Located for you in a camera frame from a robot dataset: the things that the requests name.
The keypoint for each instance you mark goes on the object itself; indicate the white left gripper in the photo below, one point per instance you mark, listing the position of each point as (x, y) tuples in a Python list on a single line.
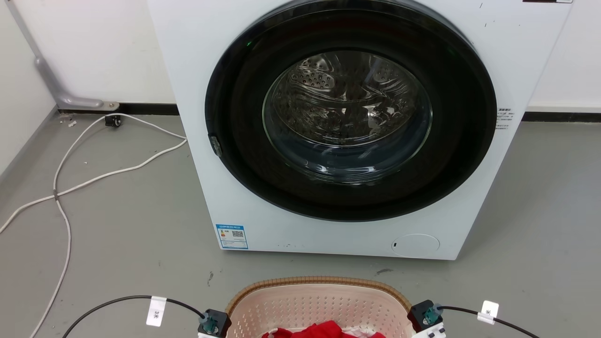
[(204, 335)]

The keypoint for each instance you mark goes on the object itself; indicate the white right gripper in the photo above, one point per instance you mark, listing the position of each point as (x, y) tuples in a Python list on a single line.
[(432, 333)]

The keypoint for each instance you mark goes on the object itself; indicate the beige perforated laundry basket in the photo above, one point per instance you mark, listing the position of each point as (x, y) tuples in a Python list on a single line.
[(305, 305)]

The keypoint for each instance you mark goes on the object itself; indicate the round white filter cover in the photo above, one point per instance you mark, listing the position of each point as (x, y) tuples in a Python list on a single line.
[(415, 245)]

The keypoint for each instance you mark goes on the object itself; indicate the blue energy label sticker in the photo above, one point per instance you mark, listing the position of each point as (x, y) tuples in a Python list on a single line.
[(231, 236)]

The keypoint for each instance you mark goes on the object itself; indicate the red garment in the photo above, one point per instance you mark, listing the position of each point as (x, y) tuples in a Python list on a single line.
[(324, 331)]

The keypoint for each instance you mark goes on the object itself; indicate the white front-load washing machine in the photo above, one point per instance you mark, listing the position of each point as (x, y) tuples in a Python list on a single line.
[(225, 188)]

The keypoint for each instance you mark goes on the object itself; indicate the black round washer door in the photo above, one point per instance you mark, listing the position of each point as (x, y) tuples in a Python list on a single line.
[(235, 117)]

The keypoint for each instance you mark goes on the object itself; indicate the small printed text label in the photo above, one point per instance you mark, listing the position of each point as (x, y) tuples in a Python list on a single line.
[(504, 118)]

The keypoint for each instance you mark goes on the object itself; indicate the small black caster wheel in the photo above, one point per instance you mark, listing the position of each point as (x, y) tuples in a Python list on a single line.
[(113, 121)]

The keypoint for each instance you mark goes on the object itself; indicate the small white floor debris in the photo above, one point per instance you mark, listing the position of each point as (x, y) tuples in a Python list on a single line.
[(71, 123)]

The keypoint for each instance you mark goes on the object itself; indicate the steel washer drum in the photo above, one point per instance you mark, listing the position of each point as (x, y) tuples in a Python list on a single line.
[(328, 103)]

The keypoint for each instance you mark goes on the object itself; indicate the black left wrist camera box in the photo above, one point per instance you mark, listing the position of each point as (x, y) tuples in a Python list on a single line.
[(219, 319)]

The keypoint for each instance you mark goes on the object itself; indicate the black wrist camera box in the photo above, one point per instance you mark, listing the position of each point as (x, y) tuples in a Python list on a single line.
[(219, 319), (418, 313)]

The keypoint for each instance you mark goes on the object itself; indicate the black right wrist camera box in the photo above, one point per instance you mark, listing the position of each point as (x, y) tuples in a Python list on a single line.
[(418, 313)]

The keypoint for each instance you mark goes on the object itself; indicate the grey wall pipe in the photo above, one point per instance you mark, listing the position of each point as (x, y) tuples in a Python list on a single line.
[(47, 75)]

